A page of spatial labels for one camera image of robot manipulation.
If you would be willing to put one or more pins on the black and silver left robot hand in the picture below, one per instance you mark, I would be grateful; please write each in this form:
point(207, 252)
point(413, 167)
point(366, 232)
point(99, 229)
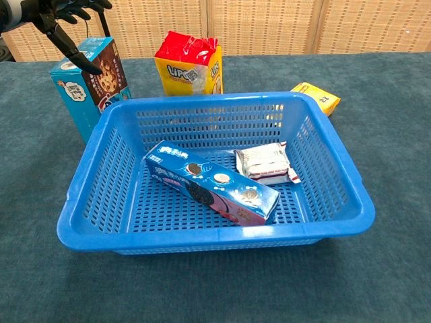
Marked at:
point(59, 37)

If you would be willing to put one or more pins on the blue chocolate chip cookie box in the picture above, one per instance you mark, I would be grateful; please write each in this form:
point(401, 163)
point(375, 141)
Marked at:
point(77, 101)

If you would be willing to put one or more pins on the red yellow snack bag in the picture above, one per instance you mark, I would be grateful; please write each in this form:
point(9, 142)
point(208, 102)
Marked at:
point(185, 64)

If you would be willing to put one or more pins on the long blue Oreo box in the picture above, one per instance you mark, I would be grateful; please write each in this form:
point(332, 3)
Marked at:
point(215, 186)

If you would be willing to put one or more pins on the white snack packet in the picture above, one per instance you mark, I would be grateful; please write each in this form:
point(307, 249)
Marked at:
point(266, 163)

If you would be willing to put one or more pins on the yellow cracker pack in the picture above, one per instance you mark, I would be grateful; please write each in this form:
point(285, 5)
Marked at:
point(320, 97)

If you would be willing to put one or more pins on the blue plastic perforated basket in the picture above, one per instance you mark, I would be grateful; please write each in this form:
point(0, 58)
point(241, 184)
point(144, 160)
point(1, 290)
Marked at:
point(188, 235)

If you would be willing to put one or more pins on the black tripod stand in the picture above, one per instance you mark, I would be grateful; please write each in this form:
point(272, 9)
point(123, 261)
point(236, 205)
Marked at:
point(105, 25)

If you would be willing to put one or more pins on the bamboo folding screen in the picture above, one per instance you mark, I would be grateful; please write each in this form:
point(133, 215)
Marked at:
point(269, 27)

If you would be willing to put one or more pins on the teal table mat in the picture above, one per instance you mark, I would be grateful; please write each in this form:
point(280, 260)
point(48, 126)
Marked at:
point(215, 289)

